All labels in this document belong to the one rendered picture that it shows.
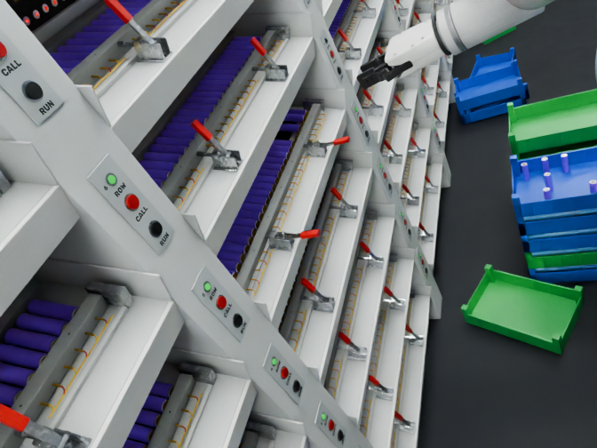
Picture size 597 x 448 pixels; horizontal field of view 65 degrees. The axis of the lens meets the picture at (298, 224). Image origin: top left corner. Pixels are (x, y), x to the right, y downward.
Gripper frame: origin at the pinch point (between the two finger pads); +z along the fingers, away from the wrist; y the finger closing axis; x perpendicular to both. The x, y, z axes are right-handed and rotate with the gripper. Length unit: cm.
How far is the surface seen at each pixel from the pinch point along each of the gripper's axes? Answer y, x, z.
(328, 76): -10.0, -0.1, 13.1
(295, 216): 27.5, 7.5, 16.1
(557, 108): -72, 71, -20
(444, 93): -133, 80, 29
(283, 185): 21.7, 3.6, 18.0
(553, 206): -22, 69, -15
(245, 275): 44.1, 3.6, 18.0
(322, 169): 13.2, 8.6, 14.3
